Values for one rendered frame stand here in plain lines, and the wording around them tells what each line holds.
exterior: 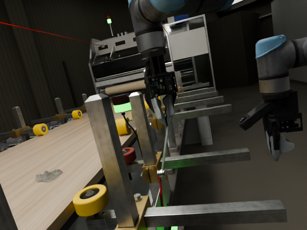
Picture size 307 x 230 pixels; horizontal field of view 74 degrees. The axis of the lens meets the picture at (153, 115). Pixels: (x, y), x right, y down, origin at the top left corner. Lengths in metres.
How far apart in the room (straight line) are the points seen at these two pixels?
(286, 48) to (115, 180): 0.54
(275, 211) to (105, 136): 0.36
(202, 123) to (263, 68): 2.40
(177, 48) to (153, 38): 2.35
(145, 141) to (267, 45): 0.43
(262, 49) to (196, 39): 2.27
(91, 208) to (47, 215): 0.09
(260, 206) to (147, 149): 0.34
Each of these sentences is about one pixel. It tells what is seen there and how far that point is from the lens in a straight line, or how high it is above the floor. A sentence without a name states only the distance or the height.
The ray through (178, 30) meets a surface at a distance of 2.92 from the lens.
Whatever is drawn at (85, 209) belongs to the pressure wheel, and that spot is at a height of 0.89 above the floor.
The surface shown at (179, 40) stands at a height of 1.51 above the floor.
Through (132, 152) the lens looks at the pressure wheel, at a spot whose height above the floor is 0.90.
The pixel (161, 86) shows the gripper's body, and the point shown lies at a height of 1.11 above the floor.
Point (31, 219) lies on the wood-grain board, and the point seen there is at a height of 0.90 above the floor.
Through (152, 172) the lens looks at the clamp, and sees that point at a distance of 0.65.
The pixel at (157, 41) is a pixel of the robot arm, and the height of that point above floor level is 1.22.
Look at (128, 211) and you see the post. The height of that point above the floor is 0.89.
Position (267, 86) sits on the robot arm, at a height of 1.05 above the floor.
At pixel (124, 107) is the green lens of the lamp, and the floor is 1.07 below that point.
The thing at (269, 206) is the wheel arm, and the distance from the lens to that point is 0.50.
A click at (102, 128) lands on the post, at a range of 0.39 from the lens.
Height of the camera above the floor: 1.15
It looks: 11 degrees down
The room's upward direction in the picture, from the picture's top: 12 degrees counter-clockwise
